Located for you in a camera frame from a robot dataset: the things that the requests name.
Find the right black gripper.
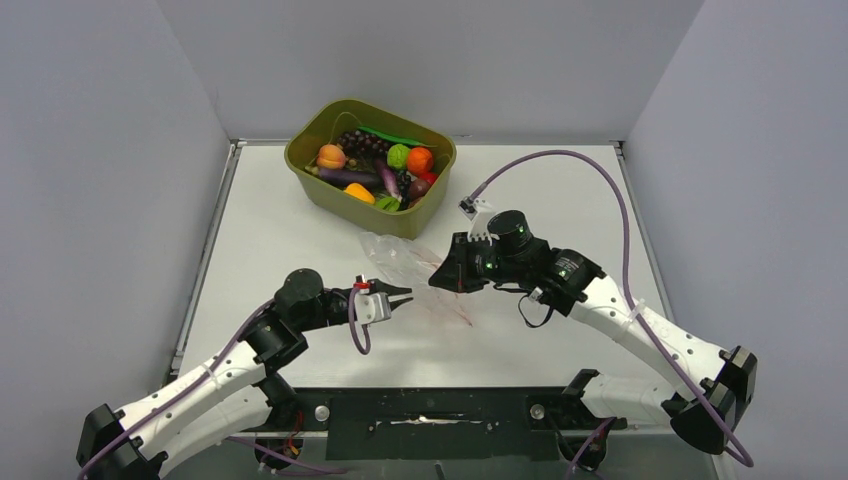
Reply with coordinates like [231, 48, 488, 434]
[430, 231, 526, 294]

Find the clear zip bag orange zipper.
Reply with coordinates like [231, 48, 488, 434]
[358, 232, 473, 327]

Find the olive green plastic bin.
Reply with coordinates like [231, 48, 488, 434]
[285, 99, 456, 239]

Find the orange toy fruit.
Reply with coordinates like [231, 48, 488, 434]
[406, 146, 434, 177]

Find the light green toy cabbage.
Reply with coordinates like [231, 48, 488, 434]
[387, 144, 411, 170]

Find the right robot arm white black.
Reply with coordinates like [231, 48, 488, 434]
[428, 210, 758, 455]

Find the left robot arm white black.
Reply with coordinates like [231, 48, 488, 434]
[76, 268, 412, 479]

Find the brown red toy fruit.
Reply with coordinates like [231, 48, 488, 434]
[407, 178, 432, 202]

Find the green toy pepper slice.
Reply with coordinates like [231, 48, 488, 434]
[374, 196, 402, 212]

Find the red toy tomato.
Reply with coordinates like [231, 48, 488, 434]
[419, 172, 438, 185]

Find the dark blue grape cluster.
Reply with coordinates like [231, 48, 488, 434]
[395, 170, 413, 200]

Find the yellow toy pepper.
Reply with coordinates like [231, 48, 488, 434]
[344, 183, 376, 205]

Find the small purple eggplant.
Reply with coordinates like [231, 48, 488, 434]
[373, 158, 402, 201]

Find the purple toy eggplant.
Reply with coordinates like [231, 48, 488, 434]
[317, 167, 384, 190]

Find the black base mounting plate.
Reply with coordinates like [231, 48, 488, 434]
[253, 387, 602, 461]

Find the dark red grape bunch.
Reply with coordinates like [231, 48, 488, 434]
[335, 129, 394, 159]

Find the peach toy fruit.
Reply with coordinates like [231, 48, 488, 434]
[315, 144, 347, 170]

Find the long green bean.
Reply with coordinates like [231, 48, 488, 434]
[359, 126, 435, 148]

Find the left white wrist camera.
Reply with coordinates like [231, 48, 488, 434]
[354, 292, 392, 325]

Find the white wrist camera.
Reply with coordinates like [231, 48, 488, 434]
[354, 292, 392, 325]
[459, 197, 497, 245]

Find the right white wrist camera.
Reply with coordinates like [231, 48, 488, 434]
[459, 197, 497, 245]

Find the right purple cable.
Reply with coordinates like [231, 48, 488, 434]
[461, 150, 756, 469]

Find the purple cable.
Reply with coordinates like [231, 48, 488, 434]
[461, 150, 756, 469]
[76, 281, 374, 480]

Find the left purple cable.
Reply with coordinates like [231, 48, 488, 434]
[76, 281, 374, 480]

